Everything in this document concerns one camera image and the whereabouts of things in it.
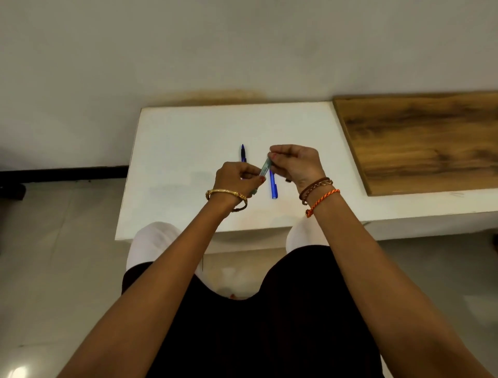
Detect person's left hand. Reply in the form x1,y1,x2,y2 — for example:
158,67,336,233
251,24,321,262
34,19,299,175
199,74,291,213
213,161,267,201

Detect black tunic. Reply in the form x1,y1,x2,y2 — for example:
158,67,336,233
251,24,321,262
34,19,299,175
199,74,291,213
121,245,386,378

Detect wooden board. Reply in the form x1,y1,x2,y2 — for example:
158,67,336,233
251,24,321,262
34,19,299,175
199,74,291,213
333,91,498,197

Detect black object on floor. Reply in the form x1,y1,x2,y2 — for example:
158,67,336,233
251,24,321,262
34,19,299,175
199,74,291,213
0,183,27,201

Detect brown band bracelet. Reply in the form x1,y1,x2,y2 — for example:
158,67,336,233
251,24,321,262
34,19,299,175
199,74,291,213
298,177,331,201

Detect person's right forearm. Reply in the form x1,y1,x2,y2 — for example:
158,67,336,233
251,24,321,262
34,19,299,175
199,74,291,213
311,194,493,378

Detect copper wire bracelet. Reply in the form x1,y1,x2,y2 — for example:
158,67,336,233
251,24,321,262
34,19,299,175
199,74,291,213
301,179,334,206

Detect orange braided bracelet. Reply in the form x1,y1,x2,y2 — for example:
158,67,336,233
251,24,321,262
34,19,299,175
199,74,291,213
305,189,341,219

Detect person's right hand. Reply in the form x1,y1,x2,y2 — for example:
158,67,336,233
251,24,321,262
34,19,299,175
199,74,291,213
267,144,327,194

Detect black skirting strip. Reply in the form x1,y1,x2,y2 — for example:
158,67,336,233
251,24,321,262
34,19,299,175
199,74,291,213
0,165,129,184

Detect white trousers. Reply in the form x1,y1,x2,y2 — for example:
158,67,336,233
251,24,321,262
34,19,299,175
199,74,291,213
126,216,331,281

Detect gold bangle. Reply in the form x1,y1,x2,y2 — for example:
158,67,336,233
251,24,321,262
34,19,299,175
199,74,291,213
205,188,248,213

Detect person's left forearm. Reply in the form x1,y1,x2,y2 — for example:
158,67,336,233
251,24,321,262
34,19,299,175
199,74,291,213
58,198,238,378

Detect green lead refill case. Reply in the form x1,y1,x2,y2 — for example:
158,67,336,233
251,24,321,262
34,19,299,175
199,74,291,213
251,157,272,195

